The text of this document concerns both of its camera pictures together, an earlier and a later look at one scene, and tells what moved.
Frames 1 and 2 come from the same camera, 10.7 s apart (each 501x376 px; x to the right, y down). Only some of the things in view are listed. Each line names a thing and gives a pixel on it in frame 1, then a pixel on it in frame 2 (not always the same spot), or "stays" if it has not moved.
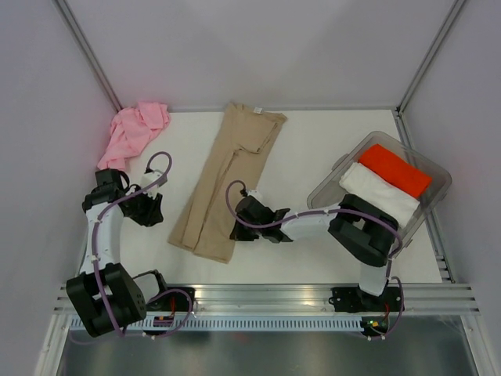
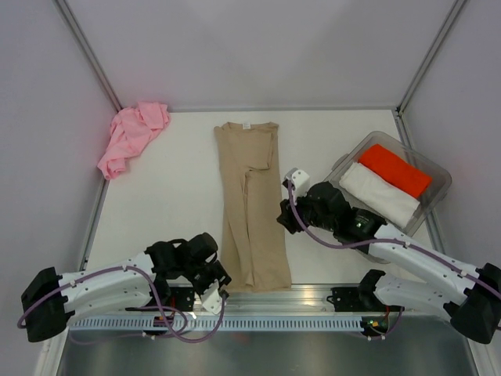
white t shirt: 362,182 stays
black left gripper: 153,215 to 218,272
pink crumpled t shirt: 131,128 stays
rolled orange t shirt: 405,178 stays
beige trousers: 234,152 to 257,257
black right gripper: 239,233 to 288,218
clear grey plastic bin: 329,192 stays
